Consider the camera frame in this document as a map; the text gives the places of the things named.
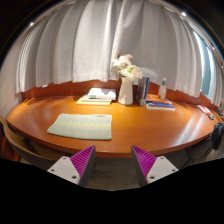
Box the clear bottle with green cap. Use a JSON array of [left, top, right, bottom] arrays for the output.
[[157, 77, 168, 100]]

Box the white flower bouquet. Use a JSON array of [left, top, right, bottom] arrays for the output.
[[111, 53, 144, 83]]

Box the white ceramic vase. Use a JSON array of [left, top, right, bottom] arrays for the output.
[[117, 77, 135, 106]]

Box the window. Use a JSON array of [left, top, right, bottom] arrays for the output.
[[193, 31, 215, 99]]

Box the dark chair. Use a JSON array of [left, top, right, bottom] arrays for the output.
[[186, 122, 224, 162]]

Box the dark upright book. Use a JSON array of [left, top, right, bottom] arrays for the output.
[[135, 77, 148, 107]]

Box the pale green towel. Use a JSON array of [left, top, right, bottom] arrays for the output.
[[46, 113, 113, 141]]

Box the white thick book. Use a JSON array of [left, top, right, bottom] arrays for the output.
[[87, 87, 118, 102]]

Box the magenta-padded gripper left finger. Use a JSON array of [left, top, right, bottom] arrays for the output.
[[47, 144, 97, 188]]

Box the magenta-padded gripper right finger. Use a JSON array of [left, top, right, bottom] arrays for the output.
[[130, 144, 180, 188]]

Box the white curtain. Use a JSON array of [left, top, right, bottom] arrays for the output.
[[14, 0, 224, 108]]

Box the blue flat book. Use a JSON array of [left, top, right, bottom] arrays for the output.
[[145, 101, 176, 112]]

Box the red booklet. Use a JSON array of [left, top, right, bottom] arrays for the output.
[[196, 104, 212, 116]]

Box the blue upright book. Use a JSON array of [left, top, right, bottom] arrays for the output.
[[143, 76, 151, 101]]

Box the wooden chair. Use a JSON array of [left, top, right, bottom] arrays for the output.
[[0, 115, 68, 171]]

